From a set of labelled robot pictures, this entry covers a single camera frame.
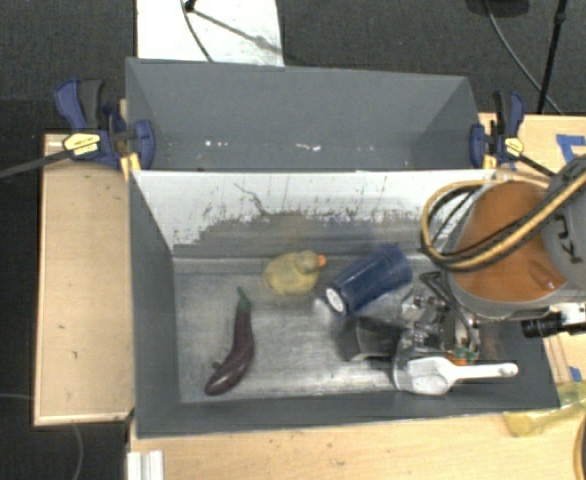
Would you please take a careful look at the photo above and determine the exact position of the purple toy eggplant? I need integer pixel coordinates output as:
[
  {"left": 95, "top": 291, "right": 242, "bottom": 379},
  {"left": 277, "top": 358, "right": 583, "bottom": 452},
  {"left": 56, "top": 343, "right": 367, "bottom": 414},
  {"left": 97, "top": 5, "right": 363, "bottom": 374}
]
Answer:
[{"left": 203, "top": 286, "right": 256, "bottom": 397}]

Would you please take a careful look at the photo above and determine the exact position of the pale wood board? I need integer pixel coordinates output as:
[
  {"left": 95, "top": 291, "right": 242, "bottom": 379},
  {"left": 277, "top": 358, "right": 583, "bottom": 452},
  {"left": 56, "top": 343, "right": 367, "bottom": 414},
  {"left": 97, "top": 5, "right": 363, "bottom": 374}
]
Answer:
[{"left": 33, "top": 132, "right": 137, "bottom": 427}]

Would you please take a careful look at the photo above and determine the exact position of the grey metal bin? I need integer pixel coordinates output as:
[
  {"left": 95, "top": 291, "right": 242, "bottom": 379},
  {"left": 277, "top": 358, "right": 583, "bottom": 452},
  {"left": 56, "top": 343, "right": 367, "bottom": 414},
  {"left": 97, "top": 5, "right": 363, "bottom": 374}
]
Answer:
[{"left": 124, "top": 56, "right": 562, "bottom": 440}]

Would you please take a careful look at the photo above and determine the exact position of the dark clear glass cup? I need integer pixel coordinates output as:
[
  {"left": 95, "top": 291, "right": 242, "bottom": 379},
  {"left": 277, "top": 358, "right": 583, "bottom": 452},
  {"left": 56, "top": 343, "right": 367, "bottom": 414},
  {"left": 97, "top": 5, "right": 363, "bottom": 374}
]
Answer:
[{"left": 355, "top": 316, "right": 405, "bottom": 362}]

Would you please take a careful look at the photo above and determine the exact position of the black cylinder on white bracket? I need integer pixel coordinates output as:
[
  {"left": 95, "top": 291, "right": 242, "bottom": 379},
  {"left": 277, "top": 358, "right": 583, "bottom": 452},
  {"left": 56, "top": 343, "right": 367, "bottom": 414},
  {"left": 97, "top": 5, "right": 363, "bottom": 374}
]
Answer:
[{"left": 520, "top": 300, "right": 586, "bottom": 340}]

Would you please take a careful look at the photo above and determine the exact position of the yellow rubber duck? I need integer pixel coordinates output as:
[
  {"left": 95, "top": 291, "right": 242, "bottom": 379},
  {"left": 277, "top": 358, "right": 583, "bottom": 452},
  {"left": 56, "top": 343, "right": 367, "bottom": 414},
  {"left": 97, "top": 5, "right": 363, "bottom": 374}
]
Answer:
[{"left": 262, "top": 250, "right": 328, "bottom": 298}]

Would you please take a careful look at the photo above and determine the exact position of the white measuring scoop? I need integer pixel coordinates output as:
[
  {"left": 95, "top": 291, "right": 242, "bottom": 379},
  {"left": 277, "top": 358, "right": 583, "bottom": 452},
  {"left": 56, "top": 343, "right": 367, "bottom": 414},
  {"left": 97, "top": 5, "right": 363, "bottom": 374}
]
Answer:
[{"left": 391, "top": 353, "right": 520, "bottom": 397}]

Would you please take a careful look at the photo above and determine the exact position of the dark blue cup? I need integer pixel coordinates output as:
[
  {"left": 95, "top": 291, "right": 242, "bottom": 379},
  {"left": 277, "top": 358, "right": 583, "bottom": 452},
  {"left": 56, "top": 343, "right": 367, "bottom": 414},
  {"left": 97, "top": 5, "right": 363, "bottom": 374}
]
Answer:
[{"left": 324, "top": 243, "right": 414, "bottom": 317}]

